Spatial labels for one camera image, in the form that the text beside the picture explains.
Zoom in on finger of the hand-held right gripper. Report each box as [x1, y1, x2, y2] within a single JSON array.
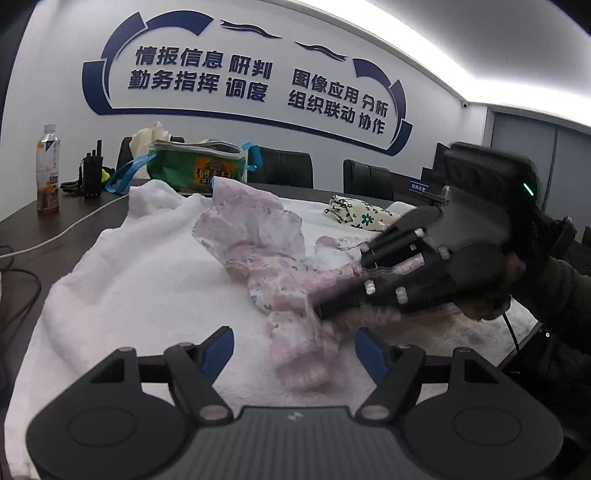
[[307, 257, 456, 322], [360, 207, 447, 274]]

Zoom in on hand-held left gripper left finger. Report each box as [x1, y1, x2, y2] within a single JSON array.
[[88, 326, 236, 423]]

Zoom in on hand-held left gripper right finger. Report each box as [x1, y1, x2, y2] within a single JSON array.
[[355, 327, 502, 423]]

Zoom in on pink floral ruffled dress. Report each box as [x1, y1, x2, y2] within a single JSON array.
[[191, 194, 370, 394]]

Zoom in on person's right forearm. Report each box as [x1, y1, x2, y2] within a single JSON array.
[[512, 210, 591, 326]]

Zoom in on person's right hand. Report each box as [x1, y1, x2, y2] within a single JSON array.
[[462, 254, 527, 322]]

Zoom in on cream garment teal flowers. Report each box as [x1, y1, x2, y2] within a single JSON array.
[[322, 195, 405, 230]]

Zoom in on black desk monitor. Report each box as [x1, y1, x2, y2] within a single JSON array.
[[422, 142, 455, 204]]

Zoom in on grey glass door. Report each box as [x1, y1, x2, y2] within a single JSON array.
[[488, 105, 591, 223]]

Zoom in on white towel blanket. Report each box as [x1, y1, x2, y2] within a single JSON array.
[[4, 178, 543, 478]]

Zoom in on ceiling light strip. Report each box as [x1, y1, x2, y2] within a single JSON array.
[[295, 0, 591, 126]]

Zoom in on person's dark jacket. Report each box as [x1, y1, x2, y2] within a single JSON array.
[[504, 318, 591, 462]]

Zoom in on black walkie-talkie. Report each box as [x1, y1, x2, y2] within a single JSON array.
[[81, 139, 105, 200]]

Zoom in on cream plush cloth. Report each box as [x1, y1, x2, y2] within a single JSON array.
[[130, 121, 174, 160]]

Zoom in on orange drink bottle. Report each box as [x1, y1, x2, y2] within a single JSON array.
[[36, 124, 61, 214]]

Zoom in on black gripper cord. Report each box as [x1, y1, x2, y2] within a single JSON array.
[[502, 308, 525, 359]]

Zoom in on green bag blue handles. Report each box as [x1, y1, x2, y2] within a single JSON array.
[[105, 138, 264, 195]]

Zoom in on black cable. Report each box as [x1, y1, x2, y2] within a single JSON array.
[[0, 256, 43, 343]]

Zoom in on white cable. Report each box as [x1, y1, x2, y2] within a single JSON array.
[[0, 187, 133, 257]]

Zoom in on blue wall lettering sign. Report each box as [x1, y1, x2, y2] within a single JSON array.
[[82, 18, 414, 157]]

